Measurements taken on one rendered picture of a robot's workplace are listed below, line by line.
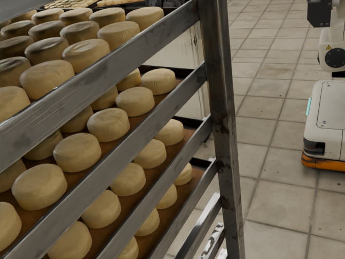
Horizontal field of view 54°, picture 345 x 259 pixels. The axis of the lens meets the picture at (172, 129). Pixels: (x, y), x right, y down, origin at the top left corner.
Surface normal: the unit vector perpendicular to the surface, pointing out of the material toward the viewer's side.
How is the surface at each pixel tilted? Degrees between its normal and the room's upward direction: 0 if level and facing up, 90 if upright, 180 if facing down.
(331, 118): 1
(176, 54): 90
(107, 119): 0
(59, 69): 0
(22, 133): 90
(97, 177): 90
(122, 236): 90
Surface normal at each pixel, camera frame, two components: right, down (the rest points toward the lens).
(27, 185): -0.16, -0.82
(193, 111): -0.37, 0.57
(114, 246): 0.86, 0.16
